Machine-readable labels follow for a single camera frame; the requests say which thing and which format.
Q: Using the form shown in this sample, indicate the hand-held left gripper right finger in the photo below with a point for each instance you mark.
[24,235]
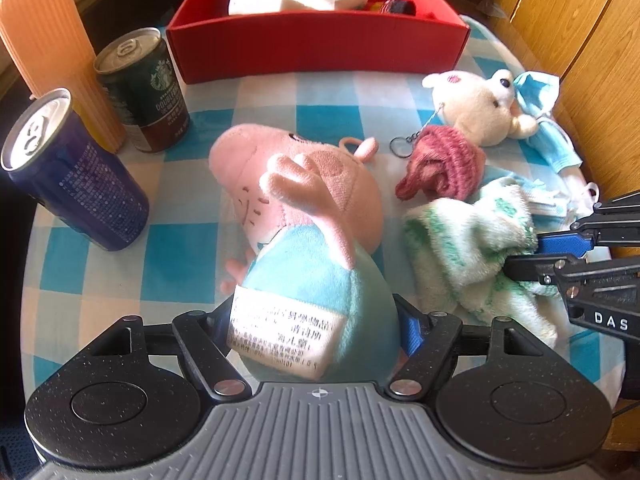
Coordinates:
[412,330]

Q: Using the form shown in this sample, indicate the clear plastic bag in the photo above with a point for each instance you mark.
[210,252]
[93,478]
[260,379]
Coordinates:
[492,9]

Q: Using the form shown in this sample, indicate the blue face mask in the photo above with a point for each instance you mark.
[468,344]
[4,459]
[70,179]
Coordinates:
[547,202]
[537,92]

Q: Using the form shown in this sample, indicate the wooden wardrobe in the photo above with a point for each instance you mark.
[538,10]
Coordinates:
[575,20]

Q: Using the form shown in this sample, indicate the white teddy bear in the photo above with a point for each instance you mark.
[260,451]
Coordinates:
[475,105]

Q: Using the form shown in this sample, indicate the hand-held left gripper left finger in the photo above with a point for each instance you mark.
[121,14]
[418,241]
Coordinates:
[200,340]

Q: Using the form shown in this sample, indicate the orange ribbed bottle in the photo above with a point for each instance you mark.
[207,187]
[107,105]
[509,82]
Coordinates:
[45,35]

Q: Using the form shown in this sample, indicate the blue checkered tablecloth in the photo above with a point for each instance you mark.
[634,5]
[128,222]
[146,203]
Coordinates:
[200,105]

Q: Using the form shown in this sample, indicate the red cardboard box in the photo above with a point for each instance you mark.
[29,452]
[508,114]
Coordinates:
[300,50]

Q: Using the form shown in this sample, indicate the pink pig plush toy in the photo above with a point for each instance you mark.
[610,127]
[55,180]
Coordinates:
[300,160]

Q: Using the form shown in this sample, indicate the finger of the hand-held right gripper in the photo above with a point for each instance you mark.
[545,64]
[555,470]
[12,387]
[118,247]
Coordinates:
[535,267]
[562,243]

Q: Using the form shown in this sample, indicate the rainbow striped sock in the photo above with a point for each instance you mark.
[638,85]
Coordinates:
[397,7]

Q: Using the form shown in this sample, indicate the green coffee can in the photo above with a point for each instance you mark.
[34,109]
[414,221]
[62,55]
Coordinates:
[145,90]

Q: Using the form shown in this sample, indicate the maroon knit hat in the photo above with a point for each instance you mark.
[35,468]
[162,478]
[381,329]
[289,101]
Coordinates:
[445,165]

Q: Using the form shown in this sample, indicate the blue drink can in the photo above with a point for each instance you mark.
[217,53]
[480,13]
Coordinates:
[85,185]

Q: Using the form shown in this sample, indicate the green and white towel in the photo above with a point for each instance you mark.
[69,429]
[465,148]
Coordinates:
[465,245]

